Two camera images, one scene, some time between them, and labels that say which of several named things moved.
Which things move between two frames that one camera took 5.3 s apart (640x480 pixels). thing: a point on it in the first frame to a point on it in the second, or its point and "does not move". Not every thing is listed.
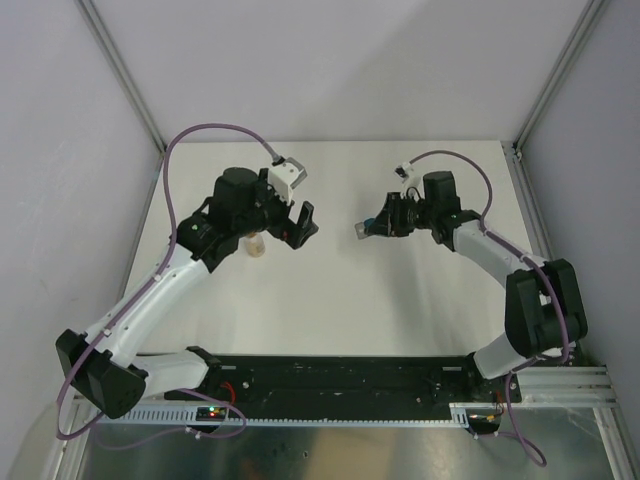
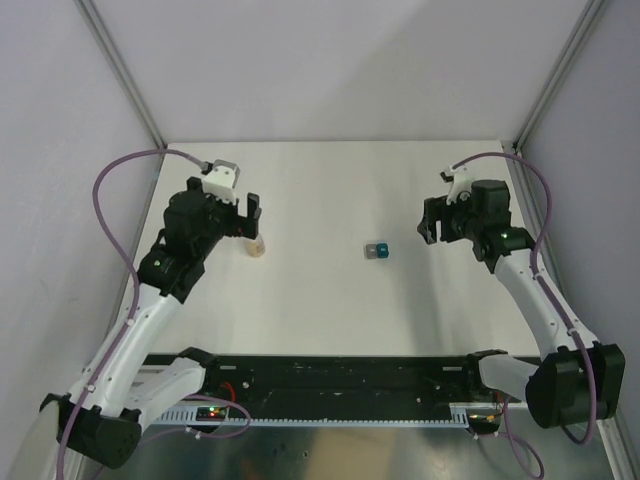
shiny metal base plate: (566, 448) does not move
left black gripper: (292, 233) to (240, 225)
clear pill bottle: (255, 245) does not move
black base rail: (345, 385) does not move
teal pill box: (369, 226) to (382, 251)
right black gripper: (390, 218) to (436, 209)
